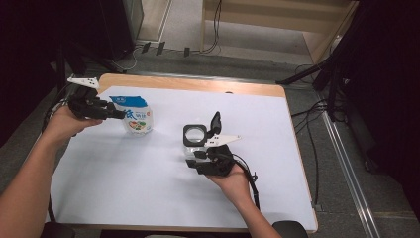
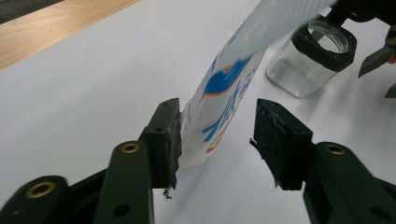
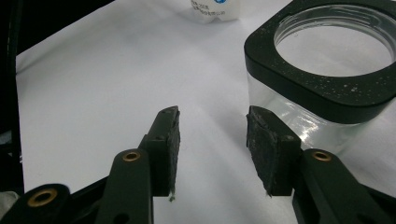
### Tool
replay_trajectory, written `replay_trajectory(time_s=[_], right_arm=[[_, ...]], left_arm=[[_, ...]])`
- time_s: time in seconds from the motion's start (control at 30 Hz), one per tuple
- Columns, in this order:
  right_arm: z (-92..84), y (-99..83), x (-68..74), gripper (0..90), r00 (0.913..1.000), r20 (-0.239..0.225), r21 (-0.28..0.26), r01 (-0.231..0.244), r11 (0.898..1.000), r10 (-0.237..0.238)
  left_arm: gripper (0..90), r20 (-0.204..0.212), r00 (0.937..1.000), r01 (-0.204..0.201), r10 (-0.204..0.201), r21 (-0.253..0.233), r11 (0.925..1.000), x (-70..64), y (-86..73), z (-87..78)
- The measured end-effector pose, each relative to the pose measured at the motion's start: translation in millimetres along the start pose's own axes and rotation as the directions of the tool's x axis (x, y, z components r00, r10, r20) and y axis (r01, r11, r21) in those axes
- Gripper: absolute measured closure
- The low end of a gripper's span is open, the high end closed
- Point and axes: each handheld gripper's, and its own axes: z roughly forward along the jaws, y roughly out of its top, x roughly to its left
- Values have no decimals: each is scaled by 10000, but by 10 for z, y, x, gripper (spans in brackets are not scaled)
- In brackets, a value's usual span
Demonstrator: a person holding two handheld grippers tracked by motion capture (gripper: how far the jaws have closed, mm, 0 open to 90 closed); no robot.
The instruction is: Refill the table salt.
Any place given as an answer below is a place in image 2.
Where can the glass jar with black lid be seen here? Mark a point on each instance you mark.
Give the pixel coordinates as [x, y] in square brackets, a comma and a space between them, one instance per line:
[299, 68]

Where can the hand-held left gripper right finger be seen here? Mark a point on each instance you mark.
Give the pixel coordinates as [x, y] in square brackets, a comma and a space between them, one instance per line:
[280, 146]

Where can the blue and white milk pouch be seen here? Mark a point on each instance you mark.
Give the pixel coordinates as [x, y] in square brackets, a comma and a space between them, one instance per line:
[224, 93]

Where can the wooden table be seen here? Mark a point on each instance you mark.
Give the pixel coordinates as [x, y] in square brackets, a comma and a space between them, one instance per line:
[46, 34]

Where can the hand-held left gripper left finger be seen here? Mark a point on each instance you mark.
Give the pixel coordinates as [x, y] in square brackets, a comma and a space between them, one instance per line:
[163, 140]

